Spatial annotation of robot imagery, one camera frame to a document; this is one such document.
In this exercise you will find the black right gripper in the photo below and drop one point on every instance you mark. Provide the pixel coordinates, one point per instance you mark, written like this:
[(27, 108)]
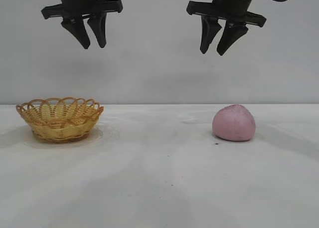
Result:
[(231, 3)]

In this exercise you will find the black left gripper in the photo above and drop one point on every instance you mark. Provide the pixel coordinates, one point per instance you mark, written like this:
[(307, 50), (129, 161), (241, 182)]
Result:
[(77, 1)]

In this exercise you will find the pink peach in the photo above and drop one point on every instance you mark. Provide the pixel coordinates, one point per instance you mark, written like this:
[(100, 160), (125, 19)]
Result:
[(234, 123)]

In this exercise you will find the woven yellow wicker basket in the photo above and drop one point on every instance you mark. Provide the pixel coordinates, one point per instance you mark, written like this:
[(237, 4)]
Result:
[(59, 128)]

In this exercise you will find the white tablecloth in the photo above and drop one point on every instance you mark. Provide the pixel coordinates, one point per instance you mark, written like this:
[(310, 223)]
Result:
[(159, 183)]

